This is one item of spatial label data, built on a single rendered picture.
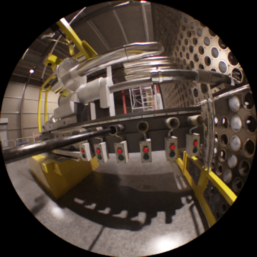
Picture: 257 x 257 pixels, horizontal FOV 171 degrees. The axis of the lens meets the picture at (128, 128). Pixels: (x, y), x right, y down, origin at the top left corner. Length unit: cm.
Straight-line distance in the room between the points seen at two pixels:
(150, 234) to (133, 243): 16
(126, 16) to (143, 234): 979
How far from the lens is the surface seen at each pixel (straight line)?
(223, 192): 78
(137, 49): 67
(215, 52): 203
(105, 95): 86
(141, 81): 89
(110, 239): 94
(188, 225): 99
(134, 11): 896
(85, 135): 29
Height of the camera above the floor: 88
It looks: 3 degrees down
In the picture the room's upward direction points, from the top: 7 degrees counter-clockwise
